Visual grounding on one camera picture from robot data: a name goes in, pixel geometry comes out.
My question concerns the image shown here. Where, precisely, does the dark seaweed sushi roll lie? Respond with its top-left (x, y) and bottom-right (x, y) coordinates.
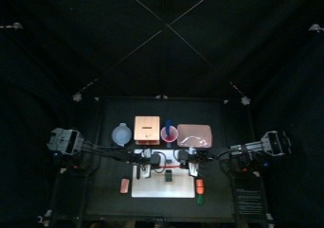
top-left (164, 169), bottom-right (174, 183)

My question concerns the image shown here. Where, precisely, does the white cutting board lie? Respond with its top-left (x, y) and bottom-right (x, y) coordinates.
top-left (130, 149), bottom-right (197, 199)

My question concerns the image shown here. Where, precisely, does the pink square plate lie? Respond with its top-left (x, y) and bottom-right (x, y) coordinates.
top-left (176, 123), bottom-right (215, 149)

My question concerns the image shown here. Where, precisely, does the orange toy carrot green top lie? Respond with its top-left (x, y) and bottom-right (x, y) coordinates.
top-left (196, 178), bottom-right (206, 207)

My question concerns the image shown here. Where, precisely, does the pink plastic cup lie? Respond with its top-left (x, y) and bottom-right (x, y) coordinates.
top-left (160, 126), bottom-right (180, 144)

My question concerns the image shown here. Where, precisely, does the wooden box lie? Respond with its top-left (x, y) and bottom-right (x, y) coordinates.
top-left (133, 115), bottom-right (162, 146)

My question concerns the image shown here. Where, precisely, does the light blue plastic bowl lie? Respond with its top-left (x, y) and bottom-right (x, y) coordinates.
top-left (110, 122), bottom-right (133, 148)

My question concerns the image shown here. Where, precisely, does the blue plastic utensil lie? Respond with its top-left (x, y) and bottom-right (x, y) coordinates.
top-left (165, 119), bottom-right (174, 141)

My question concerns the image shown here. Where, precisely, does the white text label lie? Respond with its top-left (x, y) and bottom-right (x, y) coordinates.
top-left (236, 188), bottom-right (265, 216)

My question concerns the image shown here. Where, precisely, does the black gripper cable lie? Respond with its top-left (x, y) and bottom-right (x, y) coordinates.
top-left (173, 148), bottom-right (182, 164)
top-left (152, 151), bottom-right (169, 174)

